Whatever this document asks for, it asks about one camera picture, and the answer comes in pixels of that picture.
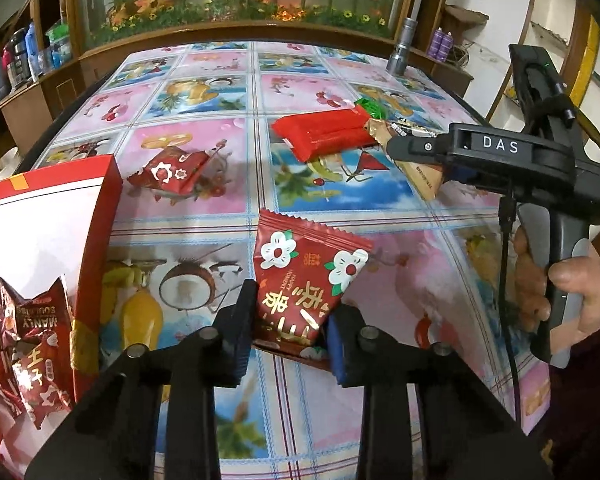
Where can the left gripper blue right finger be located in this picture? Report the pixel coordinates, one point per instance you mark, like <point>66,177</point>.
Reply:
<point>346,357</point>

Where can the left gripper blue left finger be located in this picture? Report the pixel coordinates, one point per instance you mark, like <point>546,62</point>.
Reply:
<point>234,326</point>

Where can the red gold-lettered snack packet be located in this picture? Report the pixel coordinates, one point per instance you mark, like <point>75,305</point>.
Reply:
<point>303,268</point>

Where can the dark red flower candy packet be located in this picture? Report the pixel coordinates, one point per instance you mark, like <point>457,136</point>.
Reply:
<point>172,170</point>

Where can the green candy wrapper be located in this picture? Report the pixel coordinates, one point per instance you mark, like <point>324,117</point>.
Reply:
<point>372,107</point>

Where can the red long snack packet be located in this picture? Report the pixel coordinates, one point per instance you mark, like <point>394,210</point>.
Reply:
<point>312,135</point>

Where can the red white cardboard box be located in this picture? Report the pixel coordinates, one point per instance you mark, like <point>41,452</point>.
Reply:
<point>55,224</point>

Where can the brown manly snack packet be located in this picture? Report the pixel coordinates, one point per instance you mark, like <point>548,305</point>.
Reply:
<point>24,319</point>

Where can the red floral candy packet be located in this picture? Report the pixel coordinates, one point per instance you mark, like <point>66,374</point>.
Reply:
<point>37,383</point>

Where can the person right hand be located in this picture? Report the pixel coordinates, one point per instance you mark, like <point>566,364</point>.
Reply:
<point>579,275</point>

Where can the purple spray can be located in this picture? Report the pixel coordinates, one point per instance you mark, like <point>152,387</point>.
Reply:
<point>435,43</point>
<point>446,44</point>

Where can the grey metal flashlight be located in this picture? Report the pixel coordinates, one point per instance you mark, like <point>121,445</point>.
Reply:
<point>397,61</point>

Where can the patterned plastic tablecloth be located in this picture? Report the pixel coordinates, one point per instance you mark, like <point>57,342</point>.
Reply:
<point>433,270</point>

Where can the glass floral display cabinet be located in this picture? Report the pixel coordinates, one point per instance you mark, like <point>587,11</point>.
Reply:
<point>131,25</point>

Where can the blue water bottle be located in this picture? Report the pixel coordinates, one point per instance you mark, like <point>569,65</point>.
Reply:
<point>32,52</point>

